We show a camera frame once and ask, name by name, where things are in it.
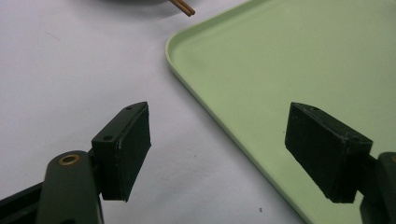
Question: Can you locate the brown wooden chopstick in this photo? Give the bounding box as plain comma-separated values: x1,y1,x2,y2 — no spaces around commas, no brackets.
174,0,196,16
168,0,192,18

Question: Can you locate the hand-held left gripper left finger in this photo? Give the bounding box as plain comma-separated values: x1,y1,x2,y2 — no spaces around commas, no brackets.
91,101,152,203

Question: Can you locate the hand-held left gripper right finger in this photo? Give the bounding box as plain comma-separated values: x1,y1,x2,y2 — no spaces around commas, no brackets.
284,102,374,204

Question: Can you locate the dark round bowl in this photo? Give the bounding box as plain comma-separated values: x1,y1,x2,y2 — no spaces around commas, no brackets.
106,0,171,6

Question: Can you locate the light green plastic tray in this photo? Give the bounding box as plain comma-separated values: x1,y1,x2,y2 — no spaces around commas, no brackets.
164,0,396,224

